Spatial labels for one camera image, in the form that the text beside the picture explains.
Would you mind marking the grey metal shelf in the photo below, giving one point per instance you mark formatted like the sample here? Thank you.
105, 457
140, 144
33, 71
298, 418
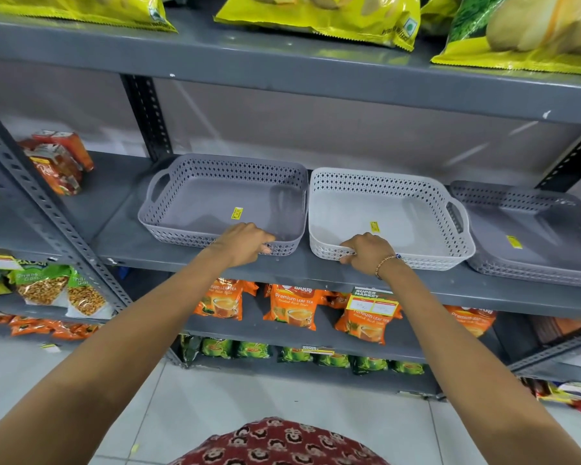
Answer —
271, 53

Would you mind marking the row of flat orange sachets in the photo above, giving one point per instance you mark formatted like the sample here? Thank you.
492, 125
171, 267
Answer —
43, 328

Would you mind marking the red patterned garment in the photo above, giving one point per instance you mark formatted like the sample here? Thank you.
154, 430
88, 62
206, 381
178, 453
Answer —
281, 445

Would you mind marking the row of green tea packets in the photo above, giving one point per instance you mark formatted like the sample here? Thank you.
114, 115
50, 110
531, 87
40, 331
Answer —
218, 347

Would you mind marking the white perforated plastic basket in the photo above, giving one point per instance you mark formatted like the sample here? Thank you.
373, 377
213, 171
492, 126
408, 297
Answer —
397, 213

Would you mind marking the person's left forearm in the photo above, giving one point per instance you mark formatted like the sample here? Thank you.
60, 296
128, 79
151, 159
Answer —
126, 363

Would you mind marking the green white snack packet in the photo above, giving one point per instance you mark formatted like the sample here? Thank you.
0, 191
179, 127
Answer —
87, 297
41, 288

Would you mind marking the yellow white price label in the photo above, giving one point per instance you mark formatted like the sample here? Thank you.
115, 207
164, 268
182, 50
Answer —
368, 305

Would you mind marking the person's right hand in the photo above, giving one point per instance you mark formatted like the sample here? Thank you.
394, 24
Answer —
370, 251

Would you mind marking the colourful candy packets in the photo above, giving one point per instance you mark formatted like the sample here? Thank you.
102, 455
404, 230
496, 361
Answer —
571, 394

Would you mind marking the person's right forearm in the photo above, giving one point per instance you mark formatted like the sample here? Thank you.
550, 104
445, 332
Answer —
465, 363

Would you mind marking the person's left hand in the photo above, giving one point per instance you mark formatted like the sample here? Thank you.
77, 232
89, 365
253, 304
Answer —
239, 244

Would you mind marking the row of orange tea packets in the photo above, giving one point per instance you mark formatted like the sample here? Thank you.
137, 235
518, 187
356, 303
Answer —
290, 309

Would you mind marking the grey perforated plastic basket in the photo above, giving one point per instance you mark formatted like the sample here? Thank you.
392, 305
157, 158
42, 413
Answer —
213, 198
537, 222

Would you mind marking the grey perforated metal rack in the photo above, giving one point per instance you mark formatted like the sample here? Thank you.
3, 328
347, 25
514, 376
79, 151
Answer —
9, 227
557, 373

